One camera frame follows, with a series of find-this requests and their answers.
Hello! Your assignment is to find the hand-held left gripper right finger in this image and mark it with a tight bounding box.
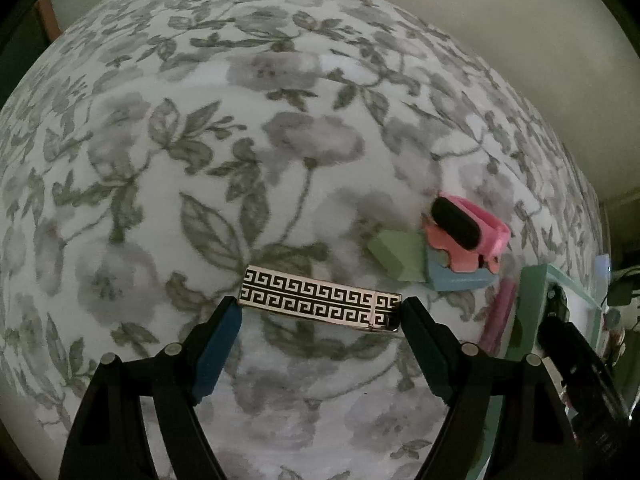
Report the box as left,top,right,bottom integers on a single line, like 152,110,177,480
399,296,585,480

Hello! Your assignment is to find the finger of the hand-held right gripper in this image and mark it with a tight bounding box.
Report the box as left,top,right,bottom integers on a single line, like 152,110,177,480
547,284,568,321

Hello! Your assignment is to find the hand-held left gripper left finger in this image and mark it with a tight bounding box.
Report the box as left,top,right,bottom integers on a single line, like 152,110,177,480
57,295,244,480

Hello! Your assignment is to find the mint green tray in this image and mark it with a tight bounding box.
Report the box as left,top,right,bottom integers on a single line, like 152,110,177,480
477,262,608,480

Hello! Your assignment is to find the patterned metal lighter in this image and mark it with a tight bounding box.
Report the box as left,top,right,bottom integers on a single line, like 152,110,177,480
239,266,403,333

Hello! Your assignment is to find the pink stick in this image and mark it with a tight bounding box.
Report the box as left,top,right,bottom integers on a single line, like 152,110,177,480
480,277,518,356

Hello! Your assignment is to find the black power adapter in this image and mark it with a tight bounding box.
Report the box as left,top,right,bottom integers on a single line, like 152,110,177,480
607,267,640,306

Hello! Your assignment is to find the blue foam puzzle piece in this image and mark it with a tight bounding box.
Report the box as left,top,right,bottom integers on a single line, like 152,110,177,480
425,250,493,293

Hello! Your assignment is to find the green foam block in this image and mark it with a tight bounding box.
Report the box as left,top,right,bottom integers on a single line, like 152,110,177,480
367,229,431,282

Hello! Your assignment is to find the pink foam puzzle piece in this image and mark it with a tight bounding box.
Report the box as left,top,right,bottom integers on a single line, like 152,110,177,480
424,220,483,273

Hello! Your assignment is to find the pink holder with black roller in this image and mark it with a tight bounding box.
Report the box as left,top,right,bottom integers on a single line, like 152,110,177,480
431,196,512,273

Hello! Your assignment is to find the grey floral blanket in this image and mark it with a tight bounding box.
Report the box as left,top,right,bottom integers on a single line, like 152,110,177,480
0,0,608,480

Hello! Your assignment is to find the brown wooden furniture edge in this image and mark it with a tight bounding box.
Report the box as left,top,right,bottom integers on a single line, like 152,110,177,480
35,0,63,43

